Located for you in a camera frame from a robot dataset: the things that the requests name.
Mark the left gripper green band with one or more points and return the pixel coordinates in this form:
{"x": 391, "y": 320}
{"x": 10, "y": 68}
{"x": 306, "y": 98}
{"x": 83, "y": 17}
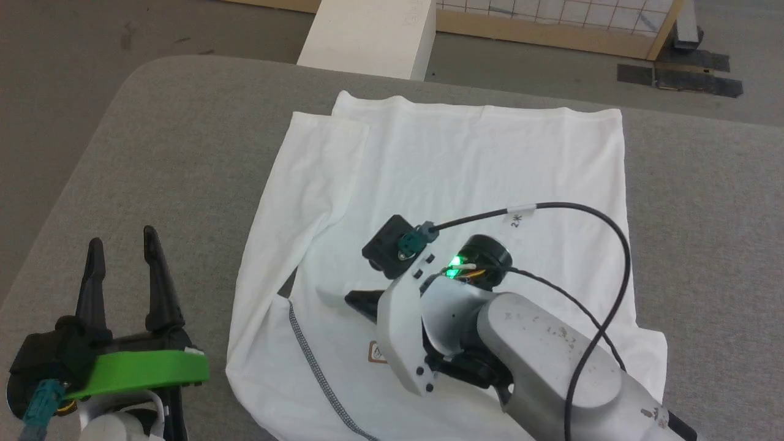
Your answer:
{"x": 147, "y": 370}

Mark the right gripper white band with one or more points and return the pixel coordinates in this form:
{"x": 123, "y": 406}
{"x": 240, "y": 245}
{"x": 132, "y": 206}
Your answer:
{"x": 401, "y": 331}

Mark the white garment with grey trim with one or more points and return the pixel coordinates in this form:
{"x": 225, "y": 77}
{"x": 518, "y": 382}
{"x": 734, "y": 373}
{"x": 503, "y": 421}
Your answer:
{"x": 459, "y": 159}

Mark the right arm white grey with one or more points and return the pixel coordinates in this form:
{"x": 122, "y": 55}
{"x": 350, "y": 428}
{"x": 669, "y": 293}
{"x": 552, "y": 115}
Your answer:
{"x": 539, "y": 355}

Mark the left arm white grey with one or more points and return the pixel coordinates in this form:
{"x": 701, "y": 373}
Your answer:
{"x": 116, "y": 425}

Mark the white rectangular block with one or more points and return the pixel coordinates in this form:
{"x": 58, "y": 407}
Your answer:
{"x": 367, "y": 37}

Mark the black floor tape patch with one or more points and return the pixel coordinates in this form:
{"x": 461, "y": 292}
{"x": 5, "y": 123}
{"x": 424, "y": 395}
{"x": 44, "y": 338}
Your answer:
{"x": 692, "y": 82}

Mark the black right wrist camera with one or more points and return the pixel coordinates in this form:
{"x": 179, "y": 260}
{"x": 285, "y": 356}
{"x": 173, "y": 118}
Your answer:
{"x": 386, "y": 248}

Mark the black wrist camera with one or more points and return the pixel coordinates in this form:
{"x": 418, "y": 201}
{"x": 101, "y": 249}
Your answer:
{"x": 49, "y": 358}
{"x": 386, "y": 248}

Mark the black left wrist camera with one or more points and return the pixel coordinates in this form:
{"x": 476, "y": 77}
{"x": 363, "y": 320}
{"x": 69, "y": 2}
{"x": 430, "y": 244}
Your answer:
{"x": 49, "y": 358}

